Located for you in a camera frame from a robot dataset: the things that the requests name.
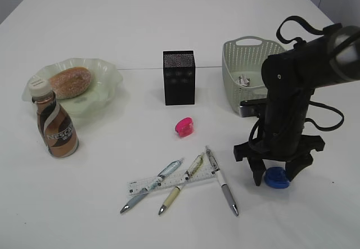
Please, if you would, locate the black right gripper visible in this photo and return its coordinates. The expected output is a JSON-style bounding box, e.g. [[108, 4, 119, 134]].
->
[[233, 107, 325, 186]]

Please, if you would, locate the large paper ball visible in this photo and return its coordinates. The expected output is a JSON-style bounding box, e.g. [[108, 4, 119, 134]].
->
[[238, 74, 251, 87]]

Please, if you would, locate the brown Nescafe coffee bottle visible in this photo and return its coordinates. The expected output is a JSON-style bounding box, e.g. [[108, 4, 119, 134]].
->
[[28, 75, 79, 158]]

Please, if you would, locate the golden bread roll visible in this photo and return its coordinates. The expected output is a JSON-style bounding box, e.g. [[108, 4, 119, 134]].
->
[[49, 67, 92, 99]]

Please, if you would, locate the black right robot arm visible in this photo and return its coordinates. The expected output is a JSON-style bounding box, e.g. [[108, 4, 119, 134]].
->
[[233, 24, 359, 185]]

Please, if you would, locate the white grey pen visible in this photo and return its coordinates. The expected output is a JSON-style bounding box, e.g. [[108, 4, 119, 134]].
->
[[205, 146, 239, 216]]

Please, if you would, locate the yellow grip pen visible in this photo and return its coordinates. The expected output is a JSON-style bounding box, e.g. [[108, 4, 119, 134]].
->
[[158, 152, 205, 215]]

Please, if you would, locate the pink pencil sharpener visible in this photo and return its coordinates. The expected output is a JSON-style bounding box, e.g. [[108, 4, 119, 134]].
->
[[175, 117, 194, 138]]

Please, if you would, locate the green plastic woven basket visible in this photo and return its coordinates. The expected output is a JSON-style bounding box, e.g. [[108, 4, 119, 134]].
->
[[222, 36, 286, 114]]

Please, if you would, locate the blue patterned pen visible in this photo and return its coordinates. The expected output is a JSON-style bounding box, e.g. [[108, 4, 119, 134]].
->
[[120, 158, 184, 214]]

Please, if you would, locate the black mesh pen holder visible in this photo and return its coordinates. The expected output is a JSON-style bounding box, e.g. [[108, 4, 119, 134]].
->
[[163, 51, 196, 106]]

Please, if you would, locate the translucent green wavy plate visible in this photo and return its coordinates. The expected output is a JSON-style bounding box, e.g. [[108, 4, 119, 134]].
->
[[35, 58, 123, 118]]

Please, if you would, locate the clear plastic ruler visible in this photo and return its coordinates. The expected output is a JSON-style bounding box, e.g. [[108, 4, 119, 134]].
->
[[127, 166, 215, 197]]

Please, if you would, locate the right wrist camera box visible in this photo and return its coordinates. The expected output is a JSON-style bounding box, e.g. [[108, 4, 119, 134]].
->
[[239, 98, 266, 117]]

